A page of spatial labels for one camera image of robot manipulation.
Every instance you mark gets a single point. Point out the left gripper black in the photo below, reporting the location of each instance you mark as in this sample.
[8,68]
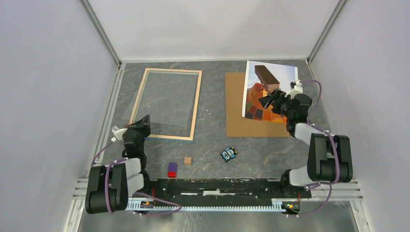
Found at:
[143,124]

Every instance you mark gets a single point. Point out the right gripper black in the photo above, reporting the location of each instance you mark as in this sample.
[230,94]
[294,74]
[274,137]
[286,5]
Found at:
[277,95]

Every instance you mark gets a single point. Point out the wooden picture frame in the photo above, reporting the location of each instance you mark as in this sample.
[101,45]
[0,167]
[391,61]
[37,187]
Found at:
[170,97]

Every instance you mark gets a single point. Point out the hot air balloon photo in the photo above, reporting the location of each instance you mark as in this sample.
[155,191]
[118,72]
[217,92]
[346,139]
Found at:
[261,79]

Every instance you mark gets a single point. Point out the brown cardboard backing board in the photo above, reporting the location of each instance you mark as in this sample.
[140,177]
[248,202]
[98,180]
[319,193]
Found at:
[238,126]

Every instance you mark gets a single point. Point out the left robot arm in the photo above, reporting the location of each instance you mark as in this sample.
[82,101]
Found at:
[110,186]

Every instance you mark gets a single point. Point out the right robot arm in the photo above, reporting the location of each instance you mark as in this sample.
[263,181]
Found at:
[329,155]

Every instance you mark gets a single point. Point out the purple red toy block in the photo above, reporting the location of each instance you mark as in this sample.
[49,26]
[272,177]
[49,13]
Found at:
[172,170]

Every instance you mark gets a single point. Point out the small wooden cube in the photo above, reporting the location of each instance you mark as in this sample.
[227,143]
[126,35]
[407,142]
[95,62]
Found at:
[188,160]

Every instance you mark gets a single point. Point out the blue owl toy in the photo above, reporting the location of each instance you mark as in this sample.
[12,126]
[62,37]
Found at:
[228,154]

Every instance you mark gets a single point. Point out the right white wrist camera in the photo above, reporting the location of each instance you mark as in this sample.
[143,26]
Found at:
[296,88]

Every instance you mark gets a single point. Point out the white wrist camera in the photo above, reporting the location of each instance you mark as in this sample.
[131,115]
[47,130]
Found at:
[296,88]
[117,133]

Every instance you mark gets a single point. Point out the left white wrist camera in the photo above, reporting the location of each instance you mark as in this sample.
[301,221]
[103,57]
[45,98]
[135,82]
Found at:
[117,133]

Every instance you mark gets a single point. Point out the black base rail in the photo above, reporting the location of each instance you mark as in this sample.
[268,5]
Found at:
[236,194]

